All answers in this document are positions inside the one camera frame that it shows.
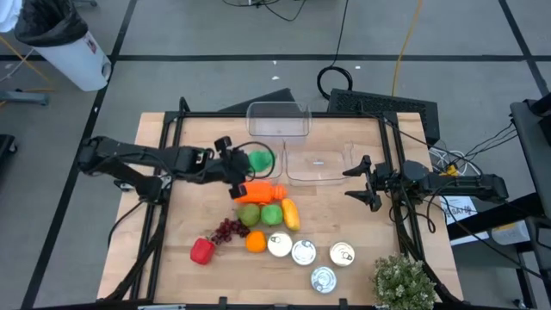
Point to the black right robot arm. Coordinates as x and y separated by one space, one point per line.
465 183

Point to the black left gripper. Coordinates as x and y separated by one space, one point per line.
230 168

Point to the orange fruit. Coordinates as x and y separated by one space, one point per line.
256 242

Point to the red bell pepper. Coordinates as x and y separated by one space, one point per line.
202 251

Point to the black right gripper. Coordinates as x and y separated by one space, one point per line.
381 185

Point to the dark red grape bunch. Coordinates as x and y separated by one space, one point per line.
228 230

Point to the bright green apple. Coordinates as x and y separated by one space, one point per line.
272 215

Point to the grey stand base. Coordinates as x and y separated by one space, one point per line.
26 98

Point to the yellow banana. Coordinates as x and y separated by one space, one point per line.
291 214

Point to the white trash bin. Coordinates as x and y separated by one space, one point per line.
77 64

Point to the black support beam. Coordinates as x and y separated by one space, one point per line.
495 218

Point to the black cart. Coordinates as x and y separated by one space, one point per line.
534 142

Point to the white printed paper sheet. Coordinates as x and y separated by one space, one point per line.
462 211

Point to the gold-lidded tin can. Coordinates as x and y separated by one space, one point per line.
280 244
342 254

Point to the small potted green plant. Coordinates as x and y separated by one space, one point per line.
402 284

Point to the silver-lidded tin can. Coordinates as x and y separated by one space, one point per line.
323 280
303 252

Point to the speckled green pear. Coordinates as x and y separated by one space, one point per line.
249 215

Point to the deep clear plastic container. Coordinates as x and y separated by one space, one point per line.
280 125

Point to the yellow plug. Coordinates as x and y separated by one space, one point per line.
450 171

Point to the white cloth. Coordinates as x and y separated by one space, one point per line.
8 15

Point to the white plastic box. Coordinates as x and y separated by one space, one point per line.
510 234

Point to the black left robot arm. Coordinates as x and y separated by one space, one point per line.
129 150

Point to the black equipment foot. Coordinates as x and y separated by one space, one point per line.
6 146

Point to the black trash bag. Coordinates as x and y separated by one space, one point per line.
49 21

